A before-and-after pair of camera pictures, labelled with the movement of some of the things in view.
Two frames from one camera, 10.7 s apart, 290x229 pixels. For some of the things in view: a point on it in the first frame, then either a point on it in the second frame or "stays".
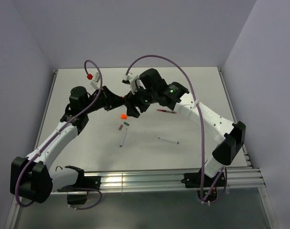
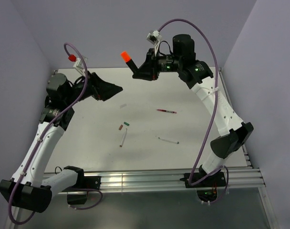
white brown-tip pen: [121, 144] stays
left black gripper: [106, 94] → [99, 89]
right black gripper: [131, 110] → [144, 72]
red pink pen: [170, 111] stays
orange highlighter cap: [123, 116] → [125, 56]
